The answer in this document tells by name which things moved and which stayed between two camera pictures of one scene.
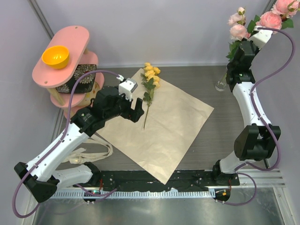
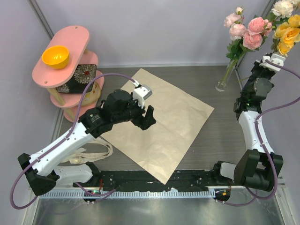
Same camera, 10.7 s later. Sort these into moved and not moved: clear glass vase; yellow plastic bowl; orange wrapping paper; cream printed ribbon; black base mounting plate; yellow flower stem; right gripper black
Moved: right gripper black; yellow flower stem
Not moved: yellow plastic bowl; clear glass vase; orange wrapping paper; cream printed ribbon; black base mounting plate
